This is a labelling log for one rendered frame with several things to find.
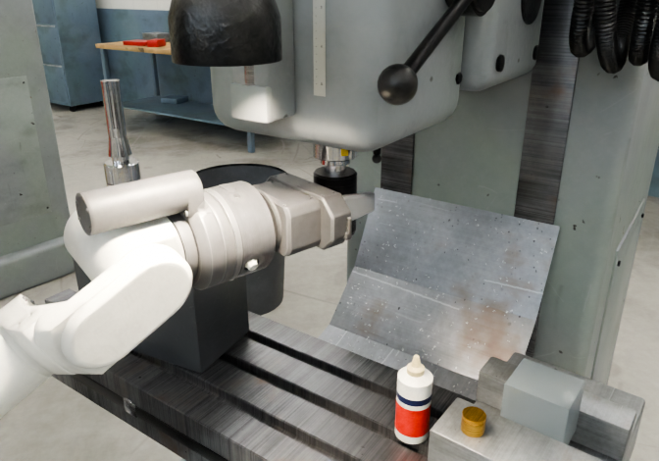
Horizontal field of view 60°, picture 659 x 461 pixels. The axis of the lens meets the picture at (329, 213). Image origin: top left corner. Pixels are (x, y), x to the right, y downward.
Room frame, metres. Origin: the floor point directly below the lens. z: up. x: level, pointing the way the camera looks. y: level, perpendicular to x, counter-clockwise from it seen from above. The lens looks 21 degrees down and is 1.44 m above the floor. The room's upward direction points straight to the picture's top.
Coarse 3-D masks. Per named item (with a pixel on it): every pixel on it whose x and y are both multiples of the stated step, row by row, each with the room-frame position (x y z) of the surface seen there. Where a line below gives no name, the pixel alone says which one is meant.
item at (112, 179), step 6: (138, 168) 0.78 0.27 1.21; (108, 174) 0.76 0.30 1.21; (114, 174) 0.75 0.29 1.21; (120, 174) 0.75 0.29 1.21; (126, 174) 0.76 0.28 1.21; (132, 174) 0.76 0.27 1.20; (138, 174) 0.77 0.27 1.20; (108, 180) 0.76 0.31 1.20; (114, 180) 0.75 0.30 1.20; (120, 180) 0.75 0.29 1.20; (126, 180) 0.76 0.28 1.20; (132, 180) 0.76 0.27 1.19
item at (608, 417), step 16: (496, 368) 0.52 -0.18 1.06; (512, 368) 0.52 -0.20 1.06; (560, 368) 0.57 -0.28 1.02; (480, 384) 0.51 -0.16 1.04; (496, 384) 0.50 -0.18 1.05; (592, 384) 0.54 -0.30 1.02; (480, 400) 0.51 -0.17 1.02; (496, 400) 0.50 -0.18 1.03; (592, 400) 0.47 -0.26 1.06; (608, 400) 0.47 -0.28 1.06; (624, 400) 0.51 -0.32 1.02; (640, 400) 0.51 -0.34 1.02; (592, 416) 0.44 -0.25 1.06; (608, 416) 0.44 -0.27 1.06; (624, 416) 0.44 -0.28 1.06; (640, 416) 0.50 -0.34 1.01; (576, 432) 0.45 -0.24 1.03; (592, 432) 0.44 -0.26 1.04; (608, 432) 0.43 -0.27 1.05; (624, 432) 0.43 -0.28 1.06; (592, 448) 0.44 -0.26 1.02; (608, 448) 0.43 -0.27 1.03; (624, 448) 0.43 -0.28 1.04
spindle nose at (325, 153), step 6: (318, 144) 0.57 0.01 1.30; (318, 150) 0.57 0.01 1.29; (324, 150) 0.56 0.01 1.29; (330, 150) 0.56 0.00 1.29; (336, 150) 0.56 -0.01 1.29; (348, 150) 0.57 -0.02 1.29; (318, 156) 0.57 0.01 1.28; (324, 156) 0.56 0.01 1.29; (330, 156) 0.56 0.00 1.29; (336, 156) 0.56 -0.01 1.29; (342, 156) 0.56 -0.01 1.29; (348, 156) 0.57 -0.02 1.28; (354, 156) 0.57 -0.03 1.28
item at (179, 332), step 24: (192, 288) 0.65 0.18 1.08; (216, 288) 0.69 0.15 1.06; (240, 288) 0.74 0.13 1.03; (192, 312) 0.65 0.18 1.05; (216, 312) 0.69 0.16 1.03; (240, 312) 0.74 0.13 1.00; (168, 336) 0.68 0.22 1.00; (192, 336) 0.66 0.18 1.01; (216, 336) 0.69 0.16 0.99; (240, 336) 0.74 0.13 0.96; (168, 360) 0.68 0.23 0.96; (192, 360) 0.66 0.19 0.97
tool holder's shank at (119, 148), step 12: (108, 84) 0.77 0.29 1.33; (120, 84) 0.78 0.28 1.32; (108, 96) 0.76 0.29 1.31; (120, 96) 0.77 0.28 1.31; (108, 108) 0.76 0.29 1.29; (120, 108) 0.77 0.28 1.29; (108, 120) 0.77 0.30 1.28; (120, 120) 0.77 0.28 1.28; (108, 132) 0.77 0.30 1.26; (120, 132) 0.77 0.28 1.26; (108, 144) 0.77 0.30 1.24; (120, 144) 0.76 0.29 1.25; (120, 156) 0.76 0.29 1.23
